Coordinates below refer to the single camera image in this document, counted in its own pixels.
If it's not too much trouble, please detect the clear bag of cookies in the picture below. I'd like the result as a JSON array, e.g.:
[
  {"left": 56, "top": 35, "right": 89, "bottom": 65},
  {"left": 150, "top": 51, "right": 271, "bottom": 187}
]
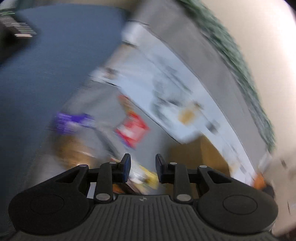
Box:
[{"left": 54, "top": 135, "right": 101, "bottom": 169}]

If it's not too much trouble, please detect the yellow snack bar wrapper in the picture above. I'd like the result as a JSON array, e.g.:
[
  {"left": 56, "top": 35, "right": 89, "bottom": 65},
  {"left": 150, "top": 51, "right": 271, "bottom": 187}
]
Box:
[{"left": 129, "top": 165, "right": 159, "bottom": 190}]

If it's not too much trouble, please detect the brown cardboard box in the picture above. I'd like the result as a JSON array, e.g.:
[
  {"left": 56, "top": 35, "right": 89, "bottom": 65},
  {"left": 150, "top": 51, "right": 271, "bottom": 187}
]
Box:
[{"left": 166, "top": 135, "right": 230, "bottom": 200}]

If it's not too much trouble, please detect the red flat snack packet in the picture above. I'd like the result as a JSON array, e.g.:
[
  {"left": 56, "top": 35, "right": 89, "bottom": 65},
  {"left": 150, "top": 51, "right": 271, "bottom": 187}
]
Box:
[{"left": 115, "top": 111, "right": 149, "bottom": 149}]

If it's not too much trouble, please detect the purple snack packet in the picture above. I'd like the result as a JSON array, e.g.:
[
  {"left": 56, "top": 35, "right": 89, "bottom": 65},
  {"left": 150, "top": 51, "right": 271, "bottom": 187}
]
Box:
[{"left": 54, "top": 113, "right": 95, "bottom": 135}]

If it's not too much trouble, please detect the small brown orange candy bar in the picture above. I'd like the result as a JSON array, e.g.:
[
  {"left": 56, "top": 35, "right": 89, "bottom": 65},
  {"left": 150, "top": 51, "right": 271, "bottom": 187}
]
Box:
[{"left": 118, "top": 95, "right": 133, "bottom": 113}]

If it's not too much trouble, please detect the orange cushion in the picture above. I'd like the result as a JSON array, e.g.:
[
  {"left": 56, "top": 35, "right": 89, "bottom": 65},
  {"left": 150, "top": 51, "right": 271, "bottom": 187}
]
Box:
[{"left": 252, "top": 173, "right": 266, "bottom": 190}]

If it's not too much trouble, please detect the grey deer print sofa cover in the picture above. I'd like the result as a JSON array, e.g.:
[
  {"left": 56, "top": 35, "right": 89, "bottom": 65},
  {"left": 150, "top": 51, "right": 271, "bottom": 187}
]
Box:
[{"left": 41, "top": 1, "right": 269, "bottom": 194}]

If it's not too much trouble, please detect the blue denim cushion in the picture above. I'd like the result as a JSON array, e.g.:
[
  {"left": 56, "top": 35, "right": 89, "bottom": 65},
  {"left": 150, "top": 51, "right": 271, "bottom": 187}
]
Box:
[{"left": 0, "top": 4, "right": 130, "bottom": 232}]

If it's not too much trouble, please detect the green white checkered cloth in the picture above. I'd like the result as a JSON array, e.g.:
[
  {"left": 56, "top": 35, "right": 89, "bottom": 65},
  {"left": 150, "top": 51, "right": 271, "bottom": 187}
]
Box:
[{"left": 179, "top": 1, "right": 275, "bottom": 153}]

